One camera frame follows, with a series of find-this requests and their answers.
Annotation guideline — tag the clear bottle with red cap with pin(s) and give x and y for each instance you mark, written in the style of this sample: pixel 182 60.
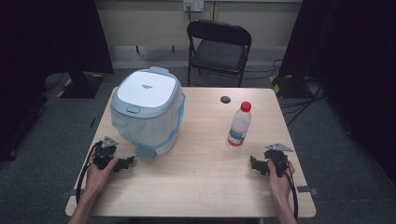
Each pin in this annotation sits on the clear bottle with red cap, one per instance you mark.
pixel 239 126

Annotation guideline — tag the white trash bag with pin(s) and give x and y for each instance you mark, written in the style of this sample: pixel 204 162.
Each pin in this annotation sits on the white trash bag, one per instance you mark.
pixel 146 129

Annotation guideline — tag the white pedal trash can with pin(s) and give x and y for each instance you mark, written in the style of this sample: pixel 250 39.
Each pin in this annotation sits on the white pedal trash can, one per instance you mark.
pixel 146 88

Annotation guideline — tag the black folding chair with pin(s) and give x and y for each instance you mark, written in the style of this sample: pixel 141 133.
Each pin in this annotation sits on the black folding chair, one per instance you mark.
pixel 219 53

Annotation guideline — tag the black stand base yellow tape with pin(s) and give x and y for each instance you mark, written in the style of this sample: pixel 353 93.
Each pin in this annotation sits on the black stand base yellow tape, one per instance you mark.
pixel 288 87
pixel 81 86

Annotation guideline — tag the white wall outlet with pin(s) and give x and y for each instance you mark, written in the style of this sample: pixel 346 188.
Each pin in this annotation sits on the white wall outlet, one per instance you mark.
pixel 193 5

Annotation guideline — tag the grey table edge bracket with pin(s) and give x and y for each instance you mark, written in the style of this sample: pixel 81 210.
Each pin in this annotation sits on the grey table edge bracket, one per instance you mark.
pixel 306 189
pixel 67 194

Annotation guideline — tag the person's left hand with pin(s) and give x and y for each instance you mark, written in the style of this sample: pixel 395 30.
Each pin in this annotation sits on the person's left hand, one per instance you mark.
pixel 98 177

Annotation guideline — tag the person's right hand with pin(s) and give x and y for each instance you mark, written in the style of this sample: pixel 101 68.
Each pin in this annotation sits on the person's right hand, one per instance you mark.
pixel 278 183

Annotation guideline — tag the dark round table grommet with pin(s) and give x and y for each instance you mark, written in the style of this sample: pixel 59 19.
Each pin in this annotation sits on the dark round table grommet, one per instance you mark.
pixel 225 99

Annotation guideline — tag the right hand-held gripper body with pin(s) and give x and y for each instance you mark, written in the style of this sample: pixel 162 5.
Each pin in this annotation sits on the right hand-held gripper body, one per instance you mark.
pixel 278 155

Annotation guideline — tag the black curtain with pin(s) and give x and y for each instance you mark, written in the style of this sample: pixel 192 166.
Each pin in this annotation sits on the black curtain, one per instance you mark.
pixel 348 46
pixel 40 40

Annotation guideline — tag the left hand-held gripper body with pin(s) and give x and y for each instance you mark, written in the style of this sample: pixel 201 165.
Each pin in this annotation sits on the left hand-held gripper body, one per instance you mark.
pixel 104 152

